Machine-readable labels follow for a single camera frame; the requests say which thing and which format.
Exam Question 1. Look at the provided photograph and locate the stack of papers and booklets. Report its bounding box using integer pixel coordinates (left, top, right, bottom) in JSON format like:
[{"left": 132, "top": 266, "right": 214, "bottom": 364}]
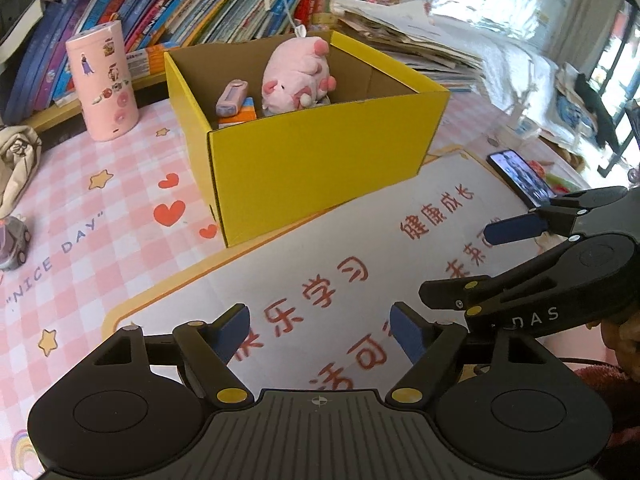
[{"left": 330, "top": 0, "right": 486, "bottom": 94}]

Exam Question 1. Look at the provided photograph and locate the orange white flat box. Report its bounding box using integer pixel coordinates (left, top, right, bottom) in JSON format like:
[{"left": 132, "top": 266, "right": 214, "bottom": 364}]
[{"left": 124, "top": 44, "right": 169, "bottom": 81}]

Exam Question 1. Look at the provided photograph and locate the row of colourful books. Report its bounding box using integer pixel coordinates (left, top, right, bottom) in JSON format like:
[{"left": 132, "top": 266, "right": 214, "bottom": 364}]
[{"left": 0, "top": 0, "right": 397, "bottom": 126}]

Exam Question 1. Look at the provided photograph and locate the small grey toy car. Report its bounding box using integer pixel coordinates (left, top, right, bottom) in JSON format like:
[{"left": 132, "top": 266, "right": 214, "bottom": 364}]
[{"left": 0, "top": 215, "right": 32, "bottom": 272}]

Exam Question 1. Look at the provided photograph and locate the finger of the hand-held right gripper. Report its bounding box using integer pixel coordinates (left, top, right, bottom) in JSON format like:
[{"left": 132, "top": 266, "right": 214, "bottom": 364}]
[
  {"left": 419, "top": 236, "right": 584, "bottom": 317},
  {"left": 486, "top": 186, "right": 629, "bottom": 244}
]

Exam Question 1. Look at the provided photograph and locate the yellow cardboard box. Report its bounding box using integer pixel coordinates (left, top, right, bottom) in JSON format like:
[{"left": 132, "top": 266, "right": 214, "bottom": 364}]
[{"left": 164, "top": 30, "right": 451, "bottom": 248}]

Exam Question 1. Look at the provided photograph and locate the person's right hand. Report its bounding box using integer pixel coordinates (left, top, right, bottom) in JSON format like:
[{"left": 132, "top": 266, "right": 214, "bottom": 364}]
[{"left": 600, "top": 316, "right": 640, "bottom": 378}]

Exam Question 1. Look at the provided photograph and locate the black garment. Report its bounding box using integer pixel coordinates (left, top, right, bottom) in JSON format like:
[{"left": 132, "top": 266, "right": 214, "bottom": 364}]
[{"left": 574, "top": 72, "right": 622, "bottom": 149}]

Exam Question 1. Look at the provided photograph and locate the beige cloth bag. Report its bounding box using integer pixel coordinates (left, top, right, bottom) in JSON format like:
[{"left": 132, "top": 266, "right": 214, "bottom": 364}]
[{"left": 0, "top": 125, "right": 44, "bottom": 219}]

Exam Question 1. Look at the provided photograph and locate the pink cylinder with stickers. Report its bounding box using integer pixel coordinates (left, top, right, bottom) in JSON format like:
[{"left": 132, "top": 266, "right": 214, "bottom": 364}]
[{"left": 65, "top": 20, "right": 140, "bottom": 142}]

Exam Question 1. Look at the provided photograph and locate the white lace cloth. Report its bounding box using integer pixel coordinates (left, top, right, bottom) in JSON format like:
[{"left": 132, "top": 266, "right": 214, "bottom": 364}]
[{"left": 430, "top": 10, "right": 567, "bottom": 142}]

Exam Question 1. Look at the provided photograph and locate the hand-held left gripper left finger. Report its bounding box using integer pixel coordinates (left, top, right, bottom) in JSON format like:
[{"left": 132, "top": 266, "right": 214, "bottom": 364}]
[{"left": 85, "top": 303, "right": 254, "bottom": 409}]

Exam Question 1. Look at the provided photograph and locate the thick white-paged book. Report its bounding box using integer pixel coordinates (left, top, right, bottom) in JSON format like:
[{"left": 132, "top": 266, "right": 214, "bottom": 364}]
[{"left": 0, "top": 0, "right": 46, "bottom": 61}]

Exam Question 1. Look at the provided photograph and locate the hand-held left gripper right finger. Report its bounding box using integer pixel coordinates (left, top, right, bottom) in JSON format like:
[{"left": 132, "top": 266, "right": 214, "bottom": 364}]
[{"left": 384, "top": 302, "right": 567, "bottom": 407}]

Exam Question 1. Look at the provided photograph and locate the pink plush pig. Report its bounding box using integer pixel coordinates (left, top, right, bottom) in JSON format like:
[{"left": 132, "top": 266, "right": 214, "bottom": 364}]
[{"left": 261, "top": 36, "right": 337, "bottom": 113}]

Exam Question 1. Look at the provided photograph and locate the small pink case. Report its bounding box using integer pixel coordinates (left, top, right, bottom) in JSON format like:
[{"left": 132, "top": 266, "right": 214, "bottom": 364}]
[{"left": 215, "top": 79, "right": 247, "bottom": 116}]

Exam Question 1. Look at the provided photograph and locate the white orange toothpaste box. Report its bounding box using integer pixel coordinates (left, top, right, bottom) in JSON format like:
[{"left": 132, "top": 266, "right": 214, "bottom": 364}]
[{"left": 217, "top": 97, "right": 259, "bottom": 129}]

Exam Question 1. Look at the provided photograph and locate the black smartphone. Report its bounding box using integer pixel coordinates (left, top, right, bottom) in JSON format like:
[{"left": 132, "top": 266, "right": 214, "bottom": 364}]
[{"left": 486, "top": 149, "right": 559, "bottom": 209}]

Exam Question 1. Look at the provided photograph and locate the pink checked table mat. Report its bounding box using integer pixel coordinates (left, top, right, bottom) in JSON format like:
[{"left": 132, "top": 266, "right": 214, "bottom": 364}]
[{"left": 0, "top": 77, "right": 626, "bottom": 480}]

